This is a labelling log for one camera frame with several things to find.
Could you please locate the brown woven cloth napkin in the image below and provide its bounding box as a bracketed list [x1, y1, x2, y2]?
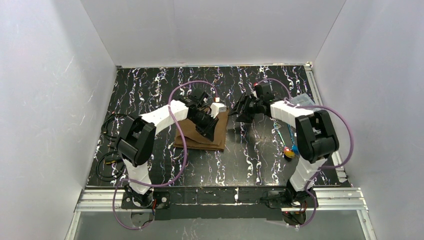
[178, 109, 229, 151]

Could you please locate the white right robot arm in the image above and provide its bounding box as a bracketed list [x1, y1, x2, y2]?
[228, 83, 339, 202]

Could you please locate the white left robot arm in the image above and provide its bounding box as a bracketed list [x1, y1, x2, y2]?
[115, 91, 228, 207]

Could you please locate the clear plastic compartment box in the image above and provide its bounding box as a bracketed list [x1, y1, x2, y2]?
[289, 93, 315, 107]

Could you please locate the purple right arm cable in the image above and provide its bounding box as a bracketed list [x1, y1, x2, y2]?
[254, 78, 355, 229]

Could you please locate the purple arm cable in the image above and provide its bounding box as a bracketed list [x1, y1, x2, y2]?
[111, 80, 220, 231]
[254, 78, 355, 229]

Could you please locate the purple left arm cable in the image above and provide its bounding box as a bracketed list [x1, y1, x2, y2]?
[111, 80, 220, 231]

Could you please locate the blue handled utensil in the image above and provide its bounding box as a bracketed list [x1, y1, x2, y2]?
[287, 124, 300, 156]

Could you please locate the red yellow handled utensil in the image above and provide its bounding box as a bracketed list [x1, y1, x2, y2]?
[273, 122, 296, 161]

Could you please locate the aluminium side rail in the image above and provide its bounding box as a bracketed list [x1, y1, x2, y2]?
[304, 61, 348, 183]

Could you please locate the black coiled cable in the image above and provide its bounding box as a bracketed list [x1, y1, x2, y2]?
[95, 113, 133, 182]

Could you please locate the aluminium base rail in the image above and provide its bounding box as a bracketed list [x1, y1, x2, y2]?
[76, 186, 368, 221]

